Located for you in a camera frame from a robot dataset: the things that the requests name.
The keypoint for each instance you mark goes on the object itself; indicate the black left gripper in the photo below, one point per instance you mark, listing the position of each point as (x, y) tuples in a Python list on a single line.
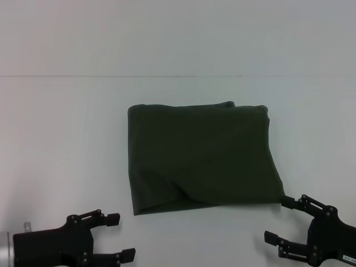
[(53, 244)]

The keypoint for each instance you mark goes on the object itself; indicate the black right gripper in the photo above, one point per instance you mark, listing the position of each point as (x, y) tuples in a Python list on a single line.
[(331, 239)]

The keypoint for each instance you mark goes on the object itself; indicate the dark green t-shirt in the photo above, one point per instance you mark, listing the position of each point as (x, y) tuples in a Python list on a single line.
[(200, 155)]

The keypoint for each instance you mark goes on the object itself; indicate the silver connector plug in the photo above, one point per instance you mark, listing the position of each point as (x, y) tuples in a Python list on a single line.
[(27, 226)]

